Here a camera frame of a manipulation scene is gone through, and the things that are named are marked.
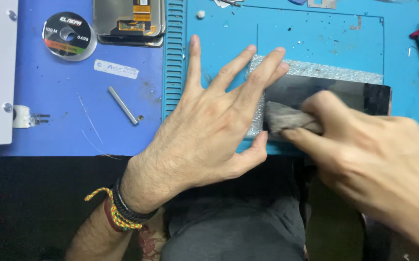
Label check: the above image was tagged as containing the person's right hand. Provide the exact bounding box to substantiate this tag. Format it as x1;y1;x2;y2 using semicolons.
281;91;419;254

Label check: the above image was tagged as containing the person's left hand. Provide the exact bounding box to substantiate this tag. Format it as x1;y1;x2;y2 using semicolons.
121;34;290;211

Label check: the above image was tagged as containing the black phone screen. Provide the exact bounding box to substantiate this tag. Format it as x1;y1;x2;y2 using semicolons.
263;74;392;132

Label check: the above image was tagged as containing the grey cleaning cloth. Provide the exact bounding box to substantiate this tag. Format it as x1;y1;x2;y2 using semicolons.
265;101;324;136

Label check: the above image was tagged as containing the grey metal rod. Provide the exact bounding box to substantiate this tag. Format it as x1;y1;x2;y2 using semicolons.
107;86;140;127

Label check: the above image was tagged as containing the person's grey clothing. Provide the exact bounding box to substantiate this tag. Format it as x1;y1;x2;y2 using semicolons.
160;194;307;261

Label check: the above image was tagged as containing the silver bubble wrap sheet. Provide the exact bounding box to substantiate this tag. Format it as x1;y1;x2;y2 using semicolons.
246;54;384;139

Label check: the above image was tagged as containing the white paper label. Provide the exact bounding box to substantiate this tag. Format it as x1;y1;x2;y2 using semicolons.
93;59;140;80

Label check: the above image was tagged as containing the blue work mat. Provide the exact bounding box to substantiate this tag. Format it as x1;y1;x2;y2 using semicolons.
0;0;166;157

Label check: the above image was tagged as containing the teal silicone repair mat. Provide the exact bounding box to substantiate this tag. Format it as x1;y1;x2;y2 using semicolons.
162;0;419;156

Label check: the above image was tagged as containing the stack of phone display panels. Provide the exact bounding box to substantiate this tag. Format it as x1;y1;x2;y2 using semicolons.
92;0;167;48

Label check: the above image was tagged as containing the white plug adapter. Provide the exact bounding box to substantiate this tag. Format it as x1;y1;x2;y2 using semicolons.
12;105;51;129

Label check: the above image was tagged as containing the black braided bracelet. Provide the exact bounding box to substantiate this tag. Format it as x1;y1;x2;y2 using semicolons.
110;178;159;224

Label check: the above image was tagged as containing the multicoloured string bracelet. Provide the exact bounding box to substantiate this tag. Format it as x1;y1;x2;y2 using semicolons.
84;187;143;231

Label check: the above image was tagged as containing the thin wire strand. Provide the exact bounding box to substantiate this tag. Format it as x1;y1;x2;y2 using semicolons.
77;94;106;146

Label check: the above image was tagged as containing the red cord bracelet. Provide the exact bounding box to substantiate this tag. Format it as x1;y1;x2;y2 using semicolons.
103;199;125;233

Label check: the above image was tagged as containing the spool of cutting wire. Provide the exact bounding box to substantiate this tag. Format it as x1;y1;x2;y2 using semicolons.
42;12;98;62

